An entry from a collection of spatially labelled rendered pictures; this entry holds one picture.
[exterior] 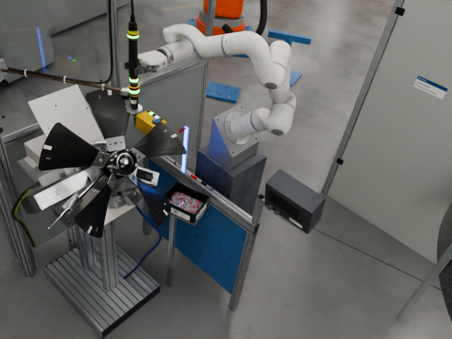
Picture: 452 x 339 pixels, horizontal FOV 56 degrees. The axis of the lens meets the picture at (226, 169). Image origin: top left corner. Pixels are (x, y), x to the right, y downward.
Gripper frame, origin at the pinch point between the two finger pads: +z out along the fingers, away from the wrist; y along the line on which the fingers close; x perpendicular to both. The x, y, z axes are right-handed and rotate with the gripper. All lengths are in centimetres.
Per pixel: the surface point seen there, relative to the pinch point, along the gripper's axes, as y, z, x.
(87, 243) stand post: 31, 14, -132
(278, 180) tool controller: -61, -33, -41
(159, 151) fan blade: -5.4, -10.4, -46.5
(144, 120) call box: 30, -32, -58
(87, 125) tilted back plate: 30, 6, -44
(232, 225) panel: -40, -35, -93
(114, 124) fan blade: 9.9, 4.1, -32.2
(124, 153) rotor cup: -2.5, 8.1, -40.1
